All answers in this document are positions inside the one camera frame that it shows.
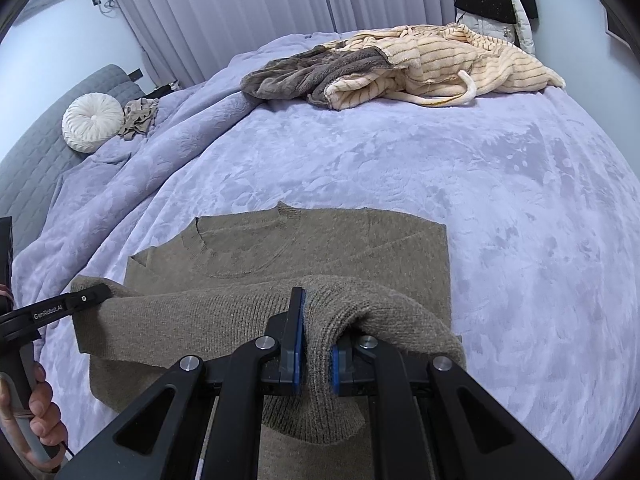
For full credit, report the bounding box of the lavender plush blanket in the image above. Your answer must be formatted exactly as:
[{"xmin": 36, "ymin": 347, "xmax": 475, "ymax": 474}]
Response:
[{"xmin": 10, "ymin": 34, "xmax": 635, "ymax": 480}]

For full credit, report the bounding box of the person's left hand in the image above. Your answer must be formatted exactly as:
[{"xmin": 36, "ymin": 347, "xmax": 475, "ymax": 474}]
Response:
[{"xmin": 0, "ymin": 362, "xmax": 62, "ymax": 463}]

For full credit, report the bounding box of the olive brown knit sweater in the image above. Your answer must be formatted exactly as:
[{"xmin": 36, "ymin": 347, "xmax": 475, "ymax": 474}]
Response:
[{"xmin": 70, "ymin": 201, "xmax": 467, "ymax": 480}]

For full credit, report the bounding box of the cream striped fleece robe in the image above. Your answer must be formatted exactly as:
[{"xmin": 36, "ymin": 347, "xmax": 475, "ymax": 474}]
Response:
[{"xmin": 324, "ymin": 24, "xmax": 567, "ymax": 110}]

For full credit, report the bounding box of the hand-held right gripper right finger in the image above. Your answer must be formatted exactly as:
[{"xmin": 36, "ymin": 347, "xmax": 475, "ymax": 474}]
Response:
[{"xmin": 330, "ymin": 335, "xmax": 574, "ymax": 480}]

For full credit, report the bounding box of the black bedside object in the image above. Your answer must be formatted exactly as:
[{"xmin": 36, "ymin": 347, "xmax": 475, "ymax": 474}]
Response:
[{"xmin": 145, "ymin": 80, "xmax": 181, "ymax": 101}]

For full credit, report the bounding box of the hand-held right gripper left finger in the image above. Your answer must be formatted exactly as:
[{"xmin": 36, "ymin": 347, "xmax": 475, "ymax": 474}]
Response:
[{"xmin": 55, "ymin": 287, "xmax": 308, "ymax": 480}]

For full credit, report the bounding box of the wide grey pleated curtain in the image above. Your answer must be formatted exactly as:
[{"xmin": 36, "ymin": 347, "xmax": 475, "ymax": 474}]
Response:
[{"xmin": 107, "ymin": 0, "xmax": 337, "ymax": 94}]

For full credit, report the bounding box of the grey fleece garment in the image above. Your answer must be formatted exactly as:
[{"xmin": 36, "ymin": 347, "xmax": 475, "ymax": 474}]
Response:
[{"xmin": 241, "ymin": 44, "xmax": 394, "ymax": 106}]

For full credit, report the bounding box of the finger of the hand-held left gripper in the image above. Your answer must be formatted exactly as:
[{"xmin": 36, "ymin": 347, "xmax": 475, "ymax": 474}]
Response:
[{"xmin": 27, "ymin": 282, "xmax": 112, "ymax": 332}]

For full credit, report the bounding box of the round white pleated pillow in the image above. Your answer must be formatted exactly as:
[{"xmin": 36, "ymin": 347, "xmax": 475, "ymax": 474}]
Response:
[{"xmin": 62, "ymin": 93, "xmax": 125, "ymax": 154}]

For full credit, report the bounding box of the small beige ruffled cloth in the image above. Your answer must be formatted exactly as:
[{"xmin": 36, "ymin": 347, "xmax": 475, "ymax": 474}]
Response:
[{"xmin": 117, "ymin": 97, "xmax": 161, "ymax": 141}]

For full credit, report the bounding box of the grey quilted headboard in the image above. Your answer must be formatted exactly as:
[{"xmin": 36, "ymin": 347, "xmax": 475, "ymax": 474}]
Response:
[{"xmin": 0, "ymin": 64, "xmax": 147, "ymax": 247}]

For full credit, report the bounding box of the white puffer jacket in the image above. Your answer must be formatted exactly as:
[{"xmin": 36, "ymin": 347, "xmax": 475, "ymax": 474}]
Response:
[{"xmin": 456, "ymin": 7, "xmax": 536, "ymax": 57}]

